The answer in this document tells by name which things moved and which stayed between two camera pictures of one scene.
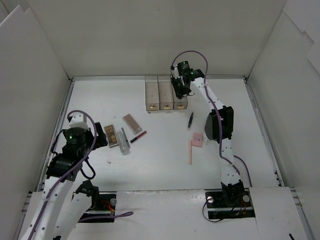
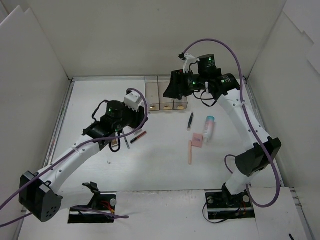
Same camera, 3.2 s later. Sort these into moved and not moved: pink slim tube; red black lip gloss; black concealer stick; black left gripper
Moved: black left gripper
Not moved: red black lip gloss; black concealer stick; pink slim tube
